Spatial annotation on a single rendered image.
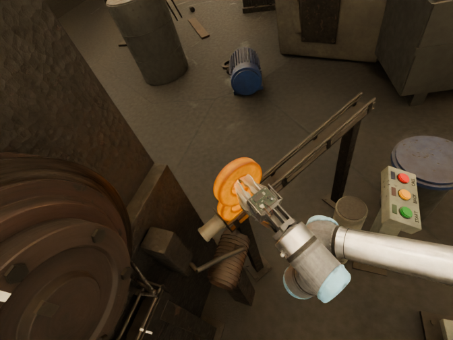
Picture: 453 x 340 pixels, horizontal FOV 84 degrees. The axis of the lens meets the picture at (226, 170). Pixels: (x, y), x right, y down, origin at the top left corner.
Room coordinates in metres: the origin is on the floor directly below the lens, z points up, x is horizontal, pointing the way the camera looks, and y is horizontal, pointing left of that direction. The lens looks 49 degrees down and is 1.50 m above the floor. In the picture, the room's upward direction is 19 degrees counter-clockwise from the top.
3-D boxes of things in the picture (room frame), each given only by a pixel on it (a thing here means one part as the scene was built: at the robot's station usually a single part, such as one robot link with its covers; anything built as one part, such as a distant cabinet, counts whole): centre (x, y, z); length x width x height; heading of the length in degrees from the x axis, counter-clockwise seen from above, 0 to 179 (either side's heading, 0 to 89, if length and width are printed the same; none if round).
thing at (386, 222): (0.38, -0.58, 0.31); 0.24 x 0.16 x 0.62; 146
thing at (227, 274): (0.42, 0.11, 0.27); 0.22 x 0.13 x 0.53; 146
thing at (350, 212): (0.43, -0.43, 0.26); 0.12 x 0.12 x 0.52
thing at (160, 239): (0.43, 0.29, 0.68); 0.11 x 0.08 x 0.24; 56
